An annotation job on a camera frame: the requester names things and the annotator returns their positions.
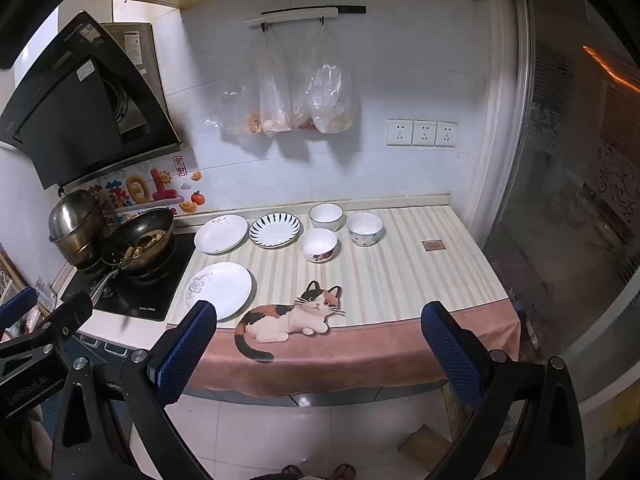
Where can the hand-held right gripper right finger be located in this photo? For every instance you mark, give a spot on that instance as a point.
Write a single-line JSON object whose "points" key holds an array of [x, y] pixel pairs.
{"points": [[450, 355]]}

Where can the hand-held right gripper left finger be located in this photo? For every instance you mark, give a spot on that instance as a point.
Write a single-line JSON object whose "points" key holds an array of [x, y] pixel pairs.
{"points": [[184, 352]]}

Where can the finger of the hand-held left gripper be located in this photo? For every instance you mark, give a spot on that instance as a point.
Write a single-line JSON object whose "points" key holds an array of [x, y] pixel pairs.
{"points": [[17, 306], [70, 315]]}

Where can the large white floral plate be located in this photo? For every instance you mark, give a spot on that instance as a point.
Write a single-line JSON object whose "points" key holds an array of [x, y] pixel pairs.
{"points": [[222, 290]]}

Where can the small white floral plate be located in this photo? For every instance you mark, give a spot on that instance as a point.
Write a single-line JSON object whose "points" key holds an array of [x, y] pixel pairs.
{"points": [[221, 234]]}

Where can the white bowl with blue dots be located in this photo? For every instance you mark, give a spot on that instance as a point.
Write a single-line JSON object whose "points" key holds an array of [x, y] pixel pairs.
{"points": [[364, 230]]}

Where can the blue striped plate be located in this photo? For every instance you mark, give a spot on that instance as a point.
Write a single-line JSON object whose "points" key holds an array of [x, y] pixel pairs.
{"points": [[275, 231]]}

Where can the white bowl with red flowers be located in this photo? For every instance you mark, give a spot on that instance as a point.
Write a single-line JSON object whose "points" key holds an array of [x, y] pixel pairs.
{"points": [[318, 246]]}

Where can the plain white bowl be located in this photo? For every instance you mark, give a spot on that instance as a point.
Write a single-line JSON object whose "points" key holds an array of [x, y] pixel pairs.
{"points": [[325, 215]]}

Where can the black induction cooktop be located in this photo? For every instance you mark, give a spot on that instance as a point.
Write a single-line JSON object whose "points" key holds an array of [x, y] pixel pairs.
{"points": [[150, 290]]}

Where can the striped cat-print cloth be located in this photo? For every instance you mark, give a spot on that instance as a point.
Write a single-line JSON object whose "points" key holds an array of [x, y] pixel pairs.
{"points": [[410, 285]]}

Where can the stainless steel steamer pot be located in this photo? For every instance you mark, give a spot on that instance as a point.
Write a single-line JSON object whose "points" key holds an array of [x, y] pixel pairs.
{"points": [[75, 225]]}

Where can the cardboard box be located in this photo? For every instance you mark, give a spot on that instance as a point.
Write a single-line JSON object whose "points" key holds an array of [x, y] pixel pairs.
{"points": [[425, 447]]}

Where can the black wok with food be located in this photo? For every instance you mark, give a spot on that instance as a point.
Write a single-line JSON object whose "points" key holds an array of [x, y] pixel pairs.
{"points": [[142, 240]]}

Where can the person's foot in sandal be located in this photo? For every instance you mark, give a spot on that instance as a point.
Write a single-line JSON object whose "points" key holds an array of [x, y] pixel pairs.
{"points": [[292, 471], [345, 472]]}

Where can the black range hood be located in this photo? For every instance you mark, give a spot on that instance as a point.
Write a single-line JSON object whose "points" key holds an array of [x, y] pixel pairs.
{"points": [[75, 110]]}

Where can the clear plastic bag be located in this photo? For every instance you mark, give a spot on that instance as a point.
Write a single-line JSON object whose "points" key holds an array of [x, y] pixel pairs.
{"points": [[330, 100], [275, 100], [300, 110], [235, 110]]}

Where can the colourful wall stickers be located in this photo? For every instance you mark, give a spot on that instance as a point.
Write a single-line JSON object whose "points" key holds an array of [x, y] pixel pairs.
{"points": [[155, 185]]}

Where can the white wall socket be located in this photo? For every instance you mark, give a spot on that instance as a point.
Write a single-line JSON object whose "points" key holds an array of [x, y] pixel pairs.
{"points": [[446, 134], [424, 133], [399, 132]]}

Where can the wall hook rail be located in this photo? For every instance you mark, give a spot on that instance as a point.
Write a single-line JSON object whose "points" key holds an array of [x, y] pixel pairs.
{"points": [[300, 14]]}

